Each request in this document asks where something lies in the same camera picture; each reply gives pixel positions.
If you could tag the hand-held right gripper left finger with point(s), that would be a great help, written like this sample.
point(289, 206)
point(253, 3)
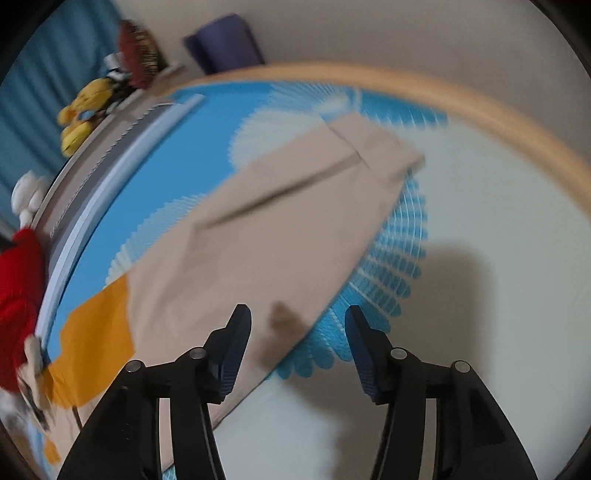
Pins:
point(233, 364)

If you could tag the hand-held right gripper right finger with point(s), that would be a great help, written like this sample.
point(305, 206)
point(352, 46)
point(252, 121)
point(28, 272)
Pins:
point(362, 360)

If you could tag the beige and orange shirt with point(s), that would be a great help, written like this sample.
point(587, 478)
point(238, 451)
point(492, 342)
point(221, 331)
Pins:
point(258, 230)

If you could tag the blue and white patterned bedsheet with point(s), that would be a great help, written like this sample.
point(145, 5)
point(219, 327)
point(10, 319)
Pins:
point(485, 207)

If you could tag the red knitted blanket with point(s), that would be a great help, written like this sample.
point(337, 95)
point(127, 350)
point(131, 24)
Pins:
point(18, 286)

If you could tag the grey window ledge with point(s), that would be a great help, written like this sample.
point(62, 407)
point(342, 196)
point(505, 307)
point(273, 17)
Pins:
point(87, 166)

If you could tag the black and white plush toy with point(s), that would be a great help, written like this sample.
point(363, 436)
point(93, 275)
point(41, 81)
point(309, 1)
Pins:
point(117, 71)

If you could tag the purple box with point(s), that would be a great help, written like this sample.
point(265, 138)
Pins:
point(224, 44)

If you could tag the dark red plush toy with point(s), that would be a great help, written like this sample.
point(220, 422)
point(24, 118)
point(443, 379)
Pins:
point(138, 50)

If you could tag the blue curtain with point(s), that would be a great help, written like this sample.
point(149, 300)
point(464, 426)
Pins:
point(37, 92)

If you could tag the wooden bed frame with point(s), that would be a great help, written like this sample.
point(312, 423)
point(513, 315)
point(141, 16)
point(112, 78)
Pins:
point(461, 87)

